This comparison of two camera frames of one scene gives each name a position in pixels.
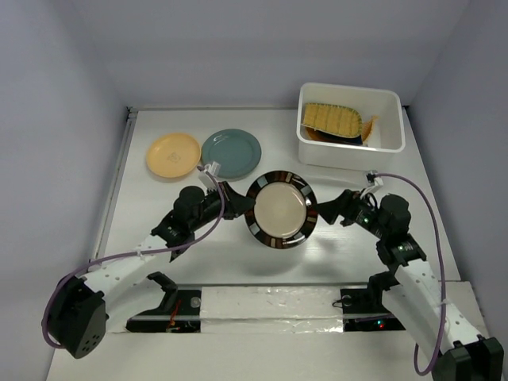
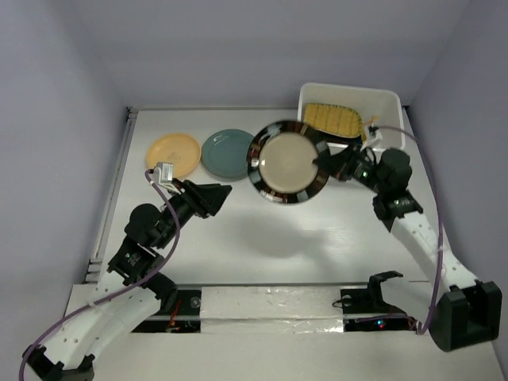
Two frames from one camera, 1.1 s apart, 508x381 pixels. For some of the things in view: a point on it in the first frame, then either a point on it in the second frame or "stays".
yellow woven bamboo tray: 339,120 stays
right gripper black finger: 343,206 -> 336,163
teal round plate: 237,152 stays
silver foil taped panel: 273,309 stays
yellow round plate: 173,155 stays
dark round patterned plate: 283,217 -> 281,163
